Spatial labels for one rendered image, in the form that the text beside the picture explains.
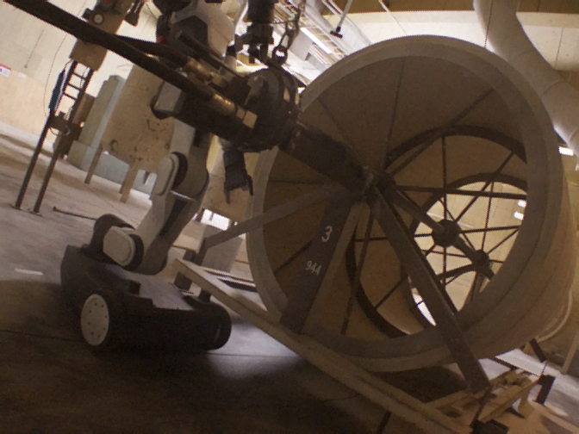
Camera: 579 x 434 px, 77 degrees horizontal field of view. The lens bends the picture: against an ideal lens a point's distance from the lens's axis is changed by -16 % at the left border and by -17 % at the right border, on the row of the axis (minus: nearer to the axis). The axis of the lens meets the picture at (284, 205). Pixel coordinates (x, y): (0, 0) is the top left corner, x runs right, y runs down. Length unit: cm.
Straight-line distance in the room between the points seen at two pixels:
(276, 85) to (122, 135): 485
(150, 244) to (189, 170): 31
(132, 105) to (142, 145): 60
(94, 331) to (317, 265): 93
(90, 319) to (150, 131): 474
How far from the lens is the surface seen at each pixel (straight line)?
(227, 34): 188
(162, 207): 152
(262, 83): 135
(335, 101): 262
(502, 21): 728
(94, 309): 141
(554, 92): 638
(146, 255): 159
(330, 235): 177
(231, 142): 133
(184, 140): 158
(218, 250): 312
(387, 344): 181
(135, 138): 598
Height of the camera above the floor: 61
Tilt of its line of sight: 2 degrees up
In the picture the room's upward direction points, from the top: 22 degrees clockwise
